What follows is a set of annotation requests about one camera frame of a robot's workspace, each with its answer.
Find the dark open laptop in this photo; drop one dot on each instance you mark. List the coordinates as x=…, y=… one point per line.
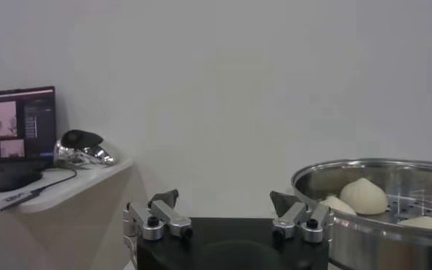
x=17, y=124

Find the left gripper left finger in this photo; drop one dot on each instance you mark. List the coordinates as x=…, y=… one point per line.
x=164, y=214

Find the black computer mouse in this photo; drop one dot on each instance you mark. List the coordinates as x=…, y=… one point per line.
x=15, y=179

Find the white steamed baozi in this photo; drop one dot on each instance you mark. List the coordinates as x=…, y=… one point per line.
x=333, y=203
x=424, y=223
x=366, y=198

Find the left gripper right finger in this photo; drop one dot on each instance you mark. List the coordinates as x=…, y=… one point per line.
x=292, y=216

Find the stainless steel steamer basket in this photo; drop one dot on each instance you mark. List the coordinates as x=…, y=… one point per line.
x=377, y=249

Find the grey USB dongle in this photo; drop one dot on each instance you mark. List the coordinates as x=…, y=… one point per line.
x=10, y=200

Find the white side table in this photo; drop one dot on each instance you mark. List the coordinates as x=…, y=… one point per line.
x=72, y=220

